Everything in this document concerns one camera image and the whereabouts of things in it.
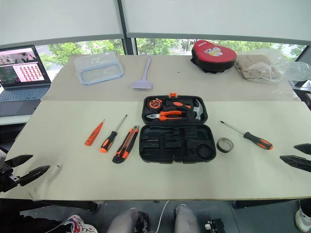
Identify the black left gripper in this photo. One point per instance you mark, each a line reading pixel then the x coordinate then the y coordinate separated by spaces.
pixel 7 180

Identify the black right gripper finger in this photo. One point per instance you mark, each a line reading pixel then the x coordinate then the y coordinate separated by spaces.
pixel 300 162
pixel 305 148

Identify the black orange screwdriver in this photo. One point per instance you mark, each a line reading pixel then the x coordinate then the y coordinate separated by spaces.
pixel 258 141
pixel 108 142

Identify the orange voltage tester pen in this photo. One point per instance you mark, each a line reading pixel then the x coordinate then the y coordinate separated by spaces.
pixel 92 136

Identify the grey tape roll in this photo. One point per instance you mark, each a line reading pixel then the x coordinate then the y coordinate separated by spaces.
pixel 219 148

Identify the orange black utility knife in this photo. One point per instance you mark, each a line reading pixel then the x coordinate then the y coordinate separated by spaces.
pixel 125 146

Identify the black tool case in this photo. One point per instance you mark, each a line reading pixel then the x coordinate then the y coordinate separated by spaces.
pixel 155 151

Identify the white side desk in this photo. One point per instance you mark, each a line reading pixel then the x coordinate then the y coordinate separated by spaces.
pixel 12 119

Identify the black chair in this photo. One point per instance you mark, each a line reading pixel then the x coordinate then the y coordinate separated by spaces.
pixel 305 97

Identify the black table leg bar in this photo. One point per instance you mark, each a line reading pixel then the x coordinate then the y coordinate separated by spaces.
pixel 267 204
pixel 73 205

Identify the white sneaker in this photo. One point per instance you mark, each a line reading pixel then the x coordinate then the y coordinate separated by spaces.
pixel 303 221

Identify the open laptop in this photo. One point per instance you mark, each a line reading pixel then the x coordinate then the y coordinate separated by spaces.
pixel 22 97

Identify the colourful patterned shoe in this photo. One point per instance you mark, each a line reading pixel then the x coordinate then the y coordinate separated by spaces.
pixel 77 225

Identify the clear plastic bag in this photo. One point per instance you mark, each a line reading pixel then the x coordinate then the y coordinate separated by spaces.
pixel 295 69

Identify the brown paper package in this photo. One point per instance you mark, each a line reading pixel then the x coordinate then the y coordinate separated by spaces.
pixel 252 66

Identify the small black device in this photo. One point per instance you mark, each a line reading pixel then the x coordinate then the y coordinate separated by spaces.
pixel 216 226

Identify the claw hammer orange grip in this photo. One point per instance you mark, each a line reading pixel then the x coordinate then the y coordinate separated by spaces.
pixel 198 109

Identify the clear plastic container lid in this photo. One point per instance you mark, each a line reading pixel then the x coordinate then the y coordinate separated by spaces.
pixel 97 60

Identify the red black bag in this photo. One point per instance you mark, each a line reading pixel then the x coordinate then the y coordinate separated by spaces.
pixel 213 54

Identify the lilac spatula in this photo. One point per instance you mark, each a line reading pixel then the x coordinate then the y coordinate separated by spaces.
pixel 142 85

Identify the orange black tape measure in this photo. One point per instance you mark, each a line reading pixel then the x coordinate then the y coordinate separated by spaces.
pixel 154 104

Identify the white roller blind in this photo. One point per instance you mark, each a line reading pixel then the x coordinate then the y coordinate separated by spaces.
pixel 218 17
pixel 60 17

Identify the dark window frame post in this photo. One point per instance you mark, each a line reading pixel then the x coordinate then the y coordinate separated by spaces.
pixel 128 46

